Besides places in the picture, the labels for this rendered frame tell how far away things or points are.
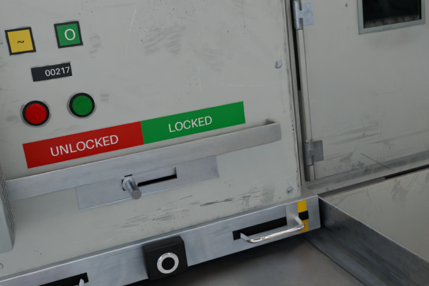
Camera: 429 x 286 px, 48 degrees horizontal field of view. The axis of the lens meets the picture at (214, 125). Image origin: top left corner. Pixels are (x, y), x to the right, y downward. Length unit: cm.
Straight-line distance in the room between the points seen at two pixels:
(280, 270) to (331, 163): 41
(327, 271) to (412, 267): 14
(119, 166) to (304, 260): 33
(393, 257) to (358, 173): 51
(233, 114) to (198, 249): 22
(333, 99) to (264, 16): 40
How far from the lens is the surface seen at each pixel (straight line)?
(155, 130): 71
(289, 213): 82
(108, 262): 75
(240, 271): 79
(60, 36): 68
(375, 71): 116
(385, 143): 121
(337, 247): 83
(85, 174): 67
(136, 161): 67
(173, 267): 75
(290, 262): 80
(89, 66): 68
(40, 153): 70
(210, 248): 78
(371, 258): 77
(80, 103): 68
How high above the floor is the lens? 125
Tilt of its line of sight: 14 degrees down
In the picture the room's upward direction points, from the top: 7 degrees counter-clockwise
